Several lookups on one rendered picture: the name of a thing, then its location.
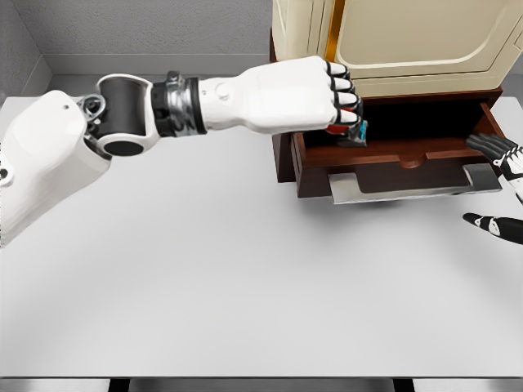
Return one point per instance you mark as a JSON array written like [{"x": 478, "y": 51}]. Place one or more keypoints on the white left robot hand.
[{"x": 286, "y": 96}]

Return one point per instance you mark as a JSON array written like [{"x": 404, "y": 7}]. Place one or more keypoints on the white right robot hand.
[{"x": 512, "y": 161}]

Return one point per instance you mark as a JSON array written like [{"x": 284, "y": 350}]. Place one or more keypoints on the red and black switch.
[{"x": 356, "y": 134}]

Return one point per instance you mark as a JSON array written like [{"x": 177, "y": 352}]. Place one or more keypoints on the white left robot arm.
[{"x": 49, "y": 139}]

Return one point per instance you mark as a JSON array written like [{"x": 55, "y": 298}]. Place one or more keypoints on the cream cabinet with brown base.
[{"x": 408, "y": 41}]

